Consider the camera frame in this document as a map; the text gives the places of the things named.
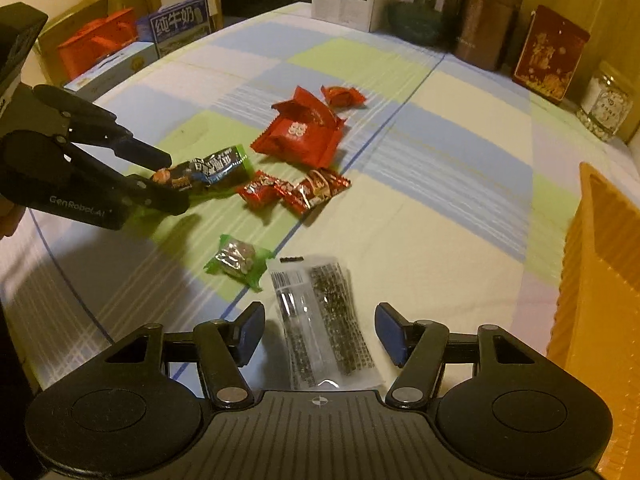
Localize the brown cardboard box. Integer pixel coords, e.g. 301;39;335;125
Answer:
37;0;111;86

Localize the checked tablecloth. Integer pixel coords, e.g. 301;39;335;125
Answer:
0;2;640;411

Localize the black and green snack packet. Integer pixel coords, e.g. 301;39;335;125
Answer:
152;144;250;196

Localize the red and brown snack packet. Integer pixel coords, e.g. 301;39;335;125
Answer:
280;169;352;218

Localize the large red snack packet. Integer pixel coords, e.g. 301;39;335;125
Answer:
271;86;347;128
250;110;346;168

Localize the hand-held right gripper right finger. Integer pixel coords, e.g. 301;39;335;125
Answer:
375;302;543;408

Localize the brown metal canister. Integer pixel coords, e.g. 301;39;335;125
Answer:
454;0;526;72

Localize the small red wrapped candy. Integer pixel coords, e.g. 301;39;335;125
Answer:
320;85;366;109

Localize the green glass jar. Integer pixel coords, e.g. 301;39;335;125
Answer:
382;0;461;53

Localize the red and gold tin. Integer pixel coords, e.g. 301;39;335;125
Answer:
512;5;591;106

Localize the yellow plastic tray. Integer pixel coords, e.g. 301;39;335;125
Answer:
546;161;640;480

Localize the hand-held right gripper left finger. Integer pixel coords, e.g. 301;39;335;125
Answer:
102;302;266;408

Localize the green candy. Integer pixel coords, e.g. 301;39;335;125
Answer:
205;233;273;292

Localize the blue milk carton box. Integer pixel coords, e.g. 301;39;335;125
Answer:
136;0;211;58

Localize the clear plastic jar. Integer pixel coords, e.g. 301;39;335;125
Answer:
576;60;633;142

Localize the person's left hand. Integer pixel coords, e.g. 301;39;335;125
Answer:
0;201;20;241

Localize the clear dark-filled snack packet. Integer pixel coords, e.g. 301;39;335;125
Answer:
269;255;383;391

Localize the white and blue box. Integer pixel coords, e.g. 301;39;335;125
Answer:
62;40;156;93

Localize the small red snack packet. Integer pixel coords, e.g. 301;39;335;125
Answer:
236;170;291;207

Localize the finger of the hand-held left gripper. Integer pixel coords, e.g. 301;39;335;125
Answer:
30;145;191;231
32;85;173;170

